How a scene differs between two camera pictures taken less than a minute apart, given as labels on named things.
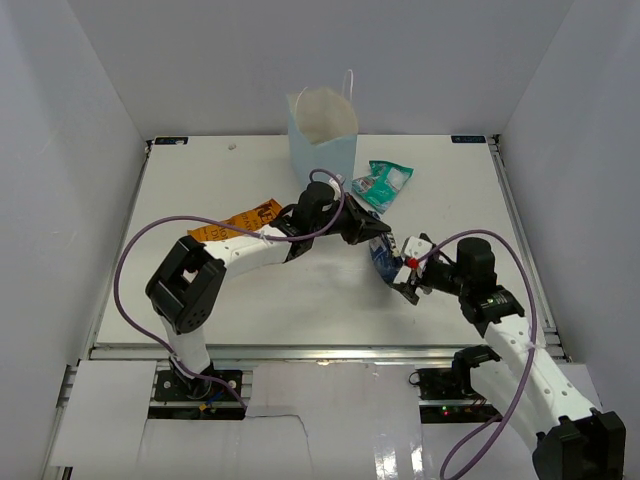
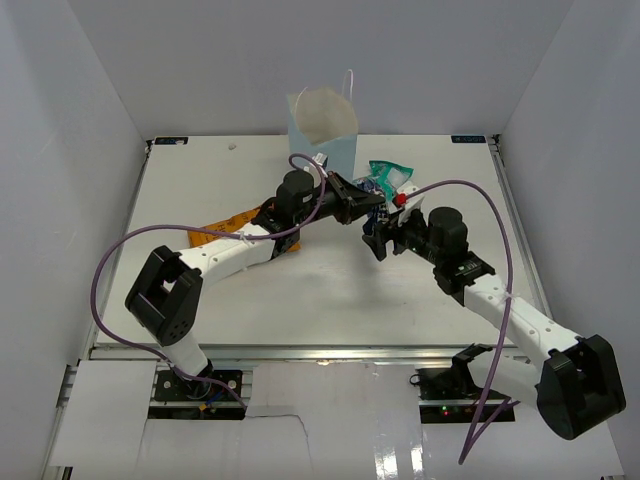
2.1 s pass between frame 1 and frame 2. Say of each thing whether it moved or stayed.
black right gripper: moved
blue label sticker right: stayed
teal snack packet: stayed
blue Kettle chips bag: moved
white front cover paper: stayed
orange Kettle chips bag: stayed
